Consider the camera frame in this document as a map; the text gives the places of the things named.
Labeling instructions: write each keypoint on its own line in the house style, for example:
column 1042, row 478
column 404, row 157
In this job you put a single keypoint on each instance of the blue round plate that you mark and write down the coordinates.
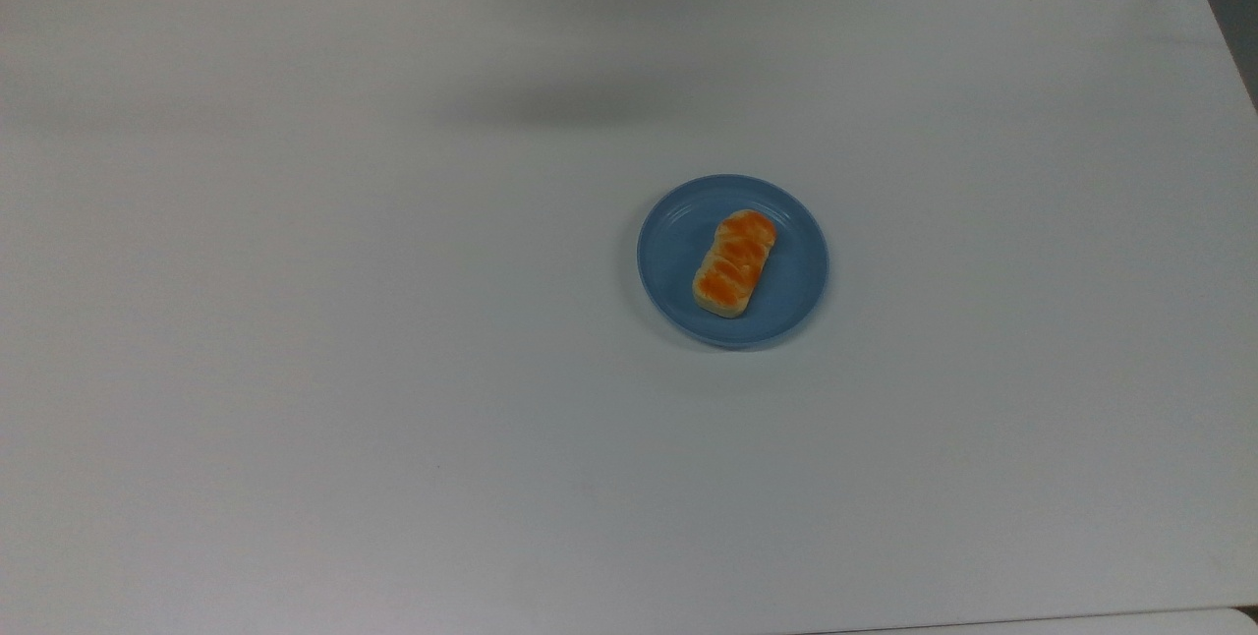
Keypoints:
column 678, row 242

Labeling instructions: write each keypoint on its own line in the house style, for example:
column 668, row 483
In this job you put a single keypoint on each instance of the orange glazed bread loaf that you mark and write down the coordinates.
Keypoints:
column 732, row 266

